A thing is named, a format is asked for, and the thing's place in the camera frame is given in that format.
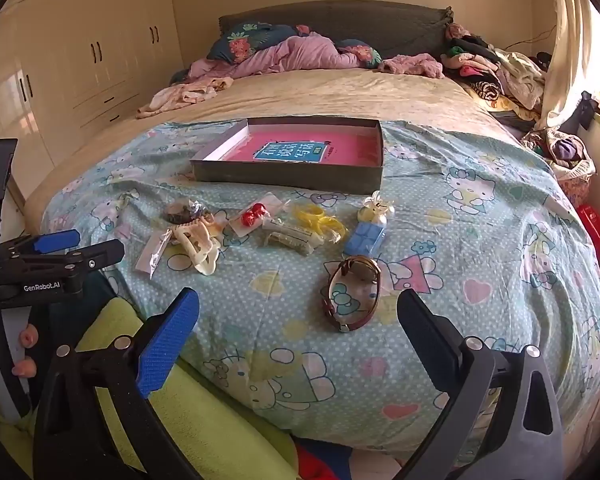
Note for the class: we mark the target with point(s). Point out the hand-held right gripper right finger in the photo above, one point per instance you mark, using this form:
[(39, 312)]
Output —
[(427, 327)]

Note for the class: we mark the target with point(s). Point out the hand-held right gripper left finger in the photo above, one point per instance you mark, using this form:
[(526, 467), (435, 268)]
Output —
[(167, 342)]

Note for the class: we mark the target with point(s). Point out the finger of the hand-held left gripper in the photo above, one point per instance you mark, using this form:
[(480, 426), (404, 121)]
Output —
[(55, 241), (97, 255)]

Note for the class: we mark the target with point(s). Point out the dark hair accessory clear bag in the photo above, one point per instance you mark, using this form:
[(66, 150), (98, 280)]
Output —
[(182, 214)]

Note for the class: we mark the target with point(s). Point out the cream hair claw clip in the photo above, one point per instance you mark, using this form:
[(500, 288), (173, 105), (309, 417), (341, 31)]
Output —
[(200, 252)]

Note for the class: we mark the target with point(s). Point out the shallow grey cardboard box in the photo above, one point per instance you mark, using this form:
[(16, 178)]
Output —
[(280, 181)]

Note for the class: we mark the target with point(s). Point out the person's left hand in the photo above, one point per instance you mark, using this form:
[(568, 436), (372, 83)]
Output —
[(26, 367)]

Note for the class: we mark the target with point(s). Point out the small clear plastic packet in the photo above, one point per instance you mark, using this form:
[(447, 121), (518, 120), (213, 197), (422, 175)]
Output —
[(152, 255)]

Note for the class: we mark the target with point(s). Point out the cartoon cat printed blanket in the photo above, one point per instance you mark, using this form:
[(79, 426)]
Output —
[(455, 260)]

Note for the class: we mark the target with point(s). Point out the green fleece cloth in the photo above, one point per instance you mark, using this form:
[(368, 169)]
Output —
[(220, 420)]

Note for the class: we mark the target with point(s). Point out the blue backing card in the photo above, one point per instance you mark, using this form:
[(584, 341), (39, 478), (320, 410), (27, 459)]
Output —
[(365, 240)]

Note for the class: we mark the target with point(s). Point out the red earrings packet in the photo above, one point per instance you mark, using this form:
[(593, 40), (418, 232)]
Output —
[(252, 218)]

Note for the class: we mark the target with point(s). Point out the olive hair clip packet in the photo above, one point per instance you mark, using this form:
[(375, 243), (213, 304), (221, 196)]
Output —
[(285, 239)]

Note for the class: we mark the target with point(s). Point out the cream wardrobe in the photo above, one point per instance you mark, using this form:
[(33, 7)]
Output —
[(80, 60)]

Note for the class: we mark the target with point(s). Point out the red and blue cloth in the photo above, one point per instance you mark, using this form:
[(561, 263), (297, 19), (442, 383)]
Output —
[(325, 460)]

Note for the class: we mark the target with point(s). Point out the peach crumpled garment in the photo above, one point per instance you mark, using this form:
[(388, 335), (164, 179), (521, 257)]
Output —
[(185, 92)]

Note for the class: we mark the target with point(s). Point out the red box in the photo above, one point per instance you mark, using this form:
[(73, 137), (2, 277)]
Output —
[(595, 230)]

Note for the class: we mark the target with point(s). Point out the pink book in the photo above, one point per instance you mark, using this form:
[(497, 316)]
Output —
[(345, 147)]

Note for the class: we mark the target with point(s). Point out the basket of clothes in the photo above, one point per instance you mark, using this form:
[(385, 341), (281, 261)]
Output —
[(562, 152)]

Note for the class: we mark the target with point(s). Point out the beige bed cover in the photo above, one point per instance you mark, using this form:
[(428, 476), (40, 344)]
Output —
[(330, 92)]

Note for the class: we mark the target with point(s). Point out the large floral pillow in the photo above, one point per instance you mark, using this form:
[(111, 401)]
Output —
[(245, 40)]

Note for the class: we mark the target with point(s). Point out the pink fuzzy garment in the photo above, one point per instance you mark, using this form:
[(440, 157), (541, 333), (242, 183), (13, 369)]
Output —
[(412, 66)]

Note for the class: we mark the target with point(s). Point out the pile of clothes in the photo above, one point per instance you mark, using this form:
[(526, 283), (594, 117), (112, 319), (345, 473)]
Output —
[(500, 70)]

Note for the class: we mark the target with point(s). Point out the small floral pillow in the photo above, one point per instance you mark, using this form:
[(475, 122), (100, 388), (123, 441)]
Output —
[(362, 52)]

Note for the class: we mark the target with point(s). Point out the pink quilt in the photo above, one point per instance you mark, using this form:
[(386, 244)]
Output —
[(300, 55)]

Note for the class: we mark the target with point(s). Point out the cream curtain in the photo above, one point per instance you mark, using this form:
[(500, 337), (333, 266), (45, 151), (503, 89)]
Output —
[(570, 50)]

